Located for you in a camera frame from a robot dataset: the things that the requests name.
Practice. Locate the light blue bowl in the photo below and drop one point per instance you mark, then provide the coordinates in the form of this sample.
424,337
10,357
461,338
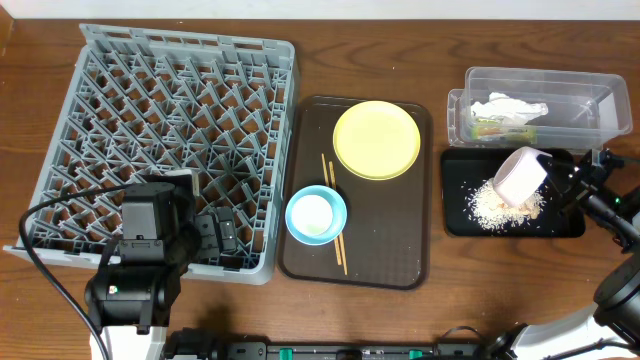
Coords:
326,237

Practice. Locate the white paper napkin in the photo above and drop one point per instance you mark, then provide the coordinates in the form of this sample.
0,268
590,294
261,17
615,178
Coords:
502,109

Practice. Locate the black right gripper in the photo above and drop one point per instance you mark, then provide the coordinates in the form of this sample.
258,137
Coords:
587,185

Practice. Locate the grey plastic dish rack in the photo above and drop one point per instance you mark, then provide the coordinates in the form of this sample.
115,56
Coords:
147,101

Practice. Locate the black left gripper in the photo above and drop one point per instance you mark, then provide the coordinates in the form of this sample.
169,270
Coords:
220,235

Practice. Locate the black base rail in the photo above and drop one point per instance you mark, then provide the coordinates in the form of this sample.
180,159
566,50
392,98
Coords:
325,350

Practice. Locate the pile of rice waste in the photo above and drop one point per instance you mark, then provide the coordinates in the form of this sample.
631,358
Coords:
488,210

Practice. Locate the yellow round plate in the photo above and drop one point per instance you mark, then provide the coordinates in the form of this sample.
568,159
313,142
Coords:
376,140

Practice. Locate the pink white bowl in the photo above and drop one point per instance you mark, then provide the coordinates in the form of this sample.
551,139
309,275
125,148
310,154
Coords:
520,176

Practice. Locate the white cup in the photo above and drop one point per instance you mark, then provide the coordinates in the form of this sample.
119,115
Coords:
312,215

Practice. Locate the green snack wrapper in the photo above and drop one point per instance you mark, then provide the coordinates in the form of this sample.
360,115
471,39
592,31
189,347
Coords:
507,134

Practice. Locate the clear plastic bin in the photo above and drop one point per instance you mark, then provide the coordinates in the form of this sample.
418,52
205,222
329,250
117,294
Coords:
586,110

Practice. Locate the dark brown serving tray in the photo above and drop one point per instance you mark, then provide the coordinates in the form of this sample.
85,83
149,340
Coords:
388,222

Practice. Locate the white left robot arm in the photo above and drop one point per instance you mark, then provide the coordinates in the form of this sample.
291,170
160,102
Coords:
139,275

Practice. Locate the black waste tray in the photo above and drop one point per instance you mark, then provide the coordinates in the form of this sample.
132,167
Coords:
465,170

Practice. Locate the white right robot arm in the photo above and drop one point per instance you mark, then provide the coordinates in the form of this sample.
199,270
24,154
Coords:
609,328

